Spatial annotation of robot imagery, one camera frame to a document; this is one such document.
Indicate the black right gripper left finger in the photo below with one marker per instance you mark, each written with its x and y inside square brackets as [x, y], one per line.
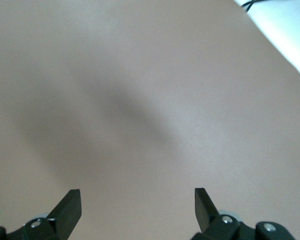
[65, 215]

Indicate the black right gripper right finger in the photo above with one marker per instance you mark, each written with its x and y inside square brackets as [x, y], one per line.
[206, 215]

